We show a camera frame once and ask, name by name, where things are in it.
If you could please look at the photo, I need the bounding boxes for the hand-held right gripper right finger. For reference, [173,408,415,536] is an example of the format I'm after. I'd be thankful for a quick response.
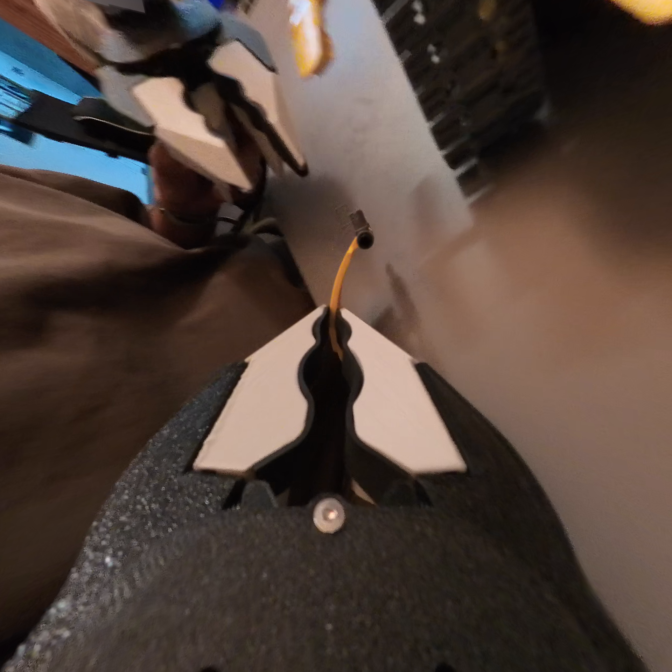
[338,308,468,477]

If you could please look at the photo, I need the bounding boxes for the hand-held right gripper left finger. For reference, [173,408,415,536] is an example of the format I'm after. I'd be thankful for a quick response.
[192,306,330,478]

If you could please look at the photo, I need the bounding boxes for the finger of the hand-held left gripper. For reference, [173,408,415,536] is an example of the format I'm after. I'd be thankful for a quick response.
[209,41,309,178]
[130,78,263,194]

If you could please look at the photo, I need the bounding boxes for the yellow curved brick panel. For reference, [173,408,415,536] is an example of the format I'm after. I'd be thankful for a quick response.
[328,207,376,363]

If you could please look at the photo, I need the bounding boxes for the yellow tracked brick vehicle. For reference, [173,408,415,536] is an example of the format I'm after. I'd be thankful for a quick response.
[288,0,672,199]

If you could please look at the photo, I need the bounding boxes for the person's left hand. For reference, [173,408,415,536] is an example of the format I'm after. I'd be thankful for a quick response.
[148,142,263,250]

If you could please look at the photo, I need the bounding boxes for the black office chair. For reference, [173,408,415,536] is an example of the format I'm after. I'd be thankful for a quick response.
[0,89,158,159]

